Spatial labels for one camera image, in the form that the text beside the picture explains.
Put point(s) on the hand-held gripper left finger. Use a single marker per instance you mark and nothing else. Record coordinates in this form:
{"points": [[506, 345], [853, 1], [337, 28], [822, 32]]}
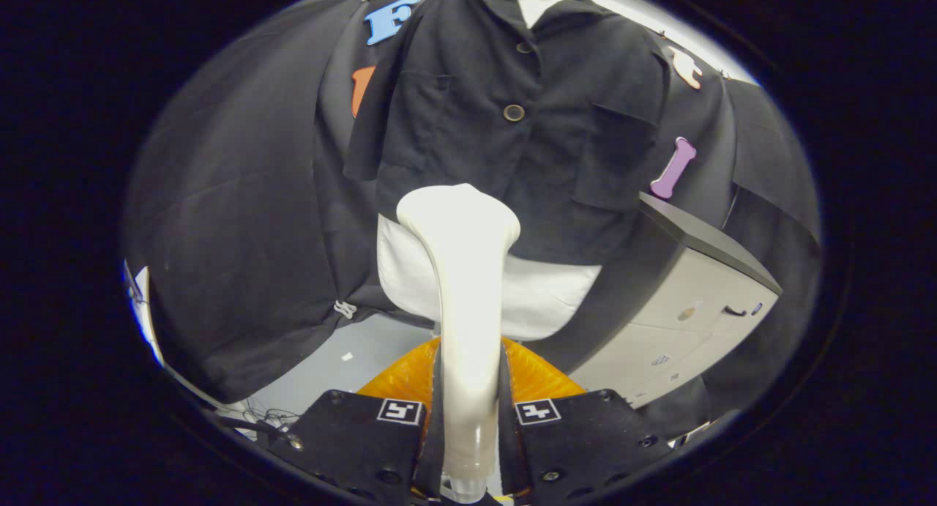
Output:
{"points": [[435, 433]]}

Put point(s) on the grey cabinet with dark top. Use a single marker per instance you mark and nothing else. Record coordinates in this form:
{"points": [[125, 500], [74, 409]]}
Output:
{"points": [[695, 294]]}

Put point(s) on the small white clip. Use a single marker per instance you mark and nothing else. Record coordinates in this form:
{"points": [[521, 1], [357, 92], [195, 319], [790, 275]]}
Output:
{"points": [[345, 309]]}

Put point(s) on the black backdrop cloth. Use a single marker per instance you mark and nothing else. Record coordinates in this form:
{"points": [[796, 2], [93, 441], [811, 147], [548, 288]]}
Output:
{"points": [[241, 198]]}

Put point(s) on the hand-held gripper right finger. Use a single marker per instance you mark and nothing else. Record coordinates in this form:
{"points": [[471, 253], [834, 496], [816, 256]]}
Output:
{"points": [[512, 447]]}

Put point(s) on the white shirt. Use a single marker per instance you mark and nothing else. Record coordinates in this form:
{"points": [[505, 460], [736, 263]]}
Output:
{"points": [[542, 301]]}

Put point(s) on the black jacket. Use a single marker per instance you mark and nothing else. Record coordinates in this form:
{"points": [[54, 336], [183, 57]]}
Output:
{"points": [[468, 147]]}

